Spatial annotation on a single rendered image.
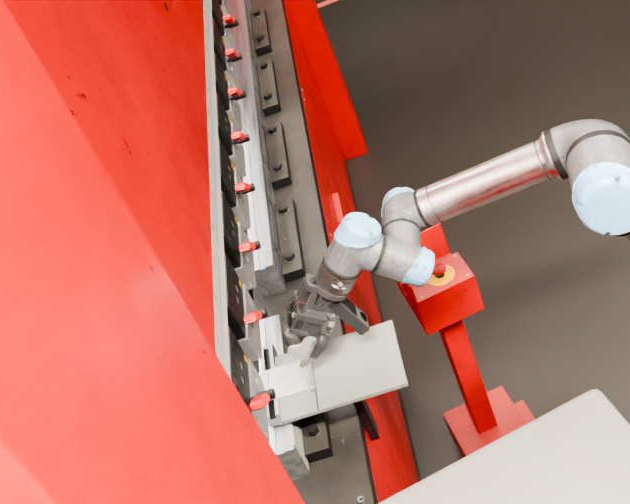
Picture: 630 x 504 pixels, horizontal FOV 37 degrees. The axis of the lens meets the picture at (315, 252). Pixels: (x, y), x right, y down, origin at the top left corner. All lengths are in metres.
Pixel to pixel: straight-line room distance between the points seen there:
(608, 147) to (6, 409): 1.40
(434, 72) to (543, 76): 0.55
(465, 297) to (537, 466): 1.85
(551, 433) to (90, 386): 0.26
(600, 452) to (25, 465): 0.31
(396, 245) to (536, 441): 1.21
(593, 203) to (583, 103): 2.54
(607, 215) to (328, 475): 0.76
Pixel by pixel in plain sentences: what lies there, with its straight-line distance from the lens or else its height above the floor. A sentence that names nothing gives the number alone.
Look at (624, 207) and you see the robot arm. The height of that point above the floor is 1.31.
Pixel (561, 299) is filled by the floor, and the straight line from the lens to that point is 3.33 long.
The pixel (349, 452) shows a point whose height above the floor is 0.88.
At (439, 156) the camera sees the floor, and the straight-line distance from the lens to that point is 4.08.
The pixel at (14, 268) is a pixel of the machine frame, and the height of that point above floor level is 2.18.
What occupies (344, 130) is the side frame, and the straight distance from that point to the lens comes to 4.16.
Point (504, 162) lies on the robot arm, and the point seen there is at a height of 1.31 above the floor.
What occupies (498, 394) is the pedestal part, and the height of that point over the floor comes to 0.12.
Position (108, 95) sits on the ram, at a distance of 1.43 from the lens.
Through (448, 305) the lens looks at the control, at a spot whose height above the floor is 0.73.
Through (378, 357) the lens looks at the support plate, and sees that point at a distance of 1.94.
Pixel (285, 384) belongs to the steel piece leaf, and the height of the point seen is 1.00.
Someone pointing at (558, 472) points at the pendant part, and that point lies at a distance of 0.55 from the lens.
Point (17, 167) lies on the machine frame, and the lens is 0.47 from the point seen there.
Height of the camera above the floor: 2.40
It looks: 39 degrees down
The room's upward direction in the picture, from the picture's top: 24 degrees counter-clockwise
